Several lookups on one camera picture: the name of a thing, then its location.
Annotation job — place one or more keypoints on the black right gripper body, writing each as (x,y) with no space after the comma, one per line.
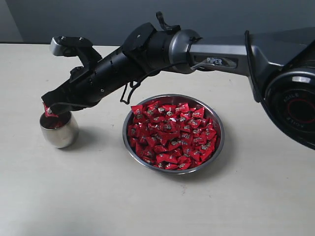
(108,75)

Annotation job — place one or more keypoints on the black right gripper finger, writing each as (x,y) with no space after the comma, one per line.
(60,108)
(59,96)

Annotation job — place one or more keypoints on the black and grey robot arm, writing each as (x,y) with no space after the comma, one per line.
(280,67)

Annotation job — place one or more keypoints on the stainless steel cup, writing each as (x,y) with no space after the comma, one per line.
(64,136)

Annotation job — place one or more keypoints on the pile of red wrapped candies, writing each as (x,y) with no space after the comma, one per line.
(172,137)

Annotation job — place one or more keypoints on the steel bowl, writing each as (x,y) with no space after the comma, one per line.
(219,140)

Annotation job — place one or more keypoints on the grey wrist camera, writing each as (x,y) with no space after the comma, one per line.
(65,46)

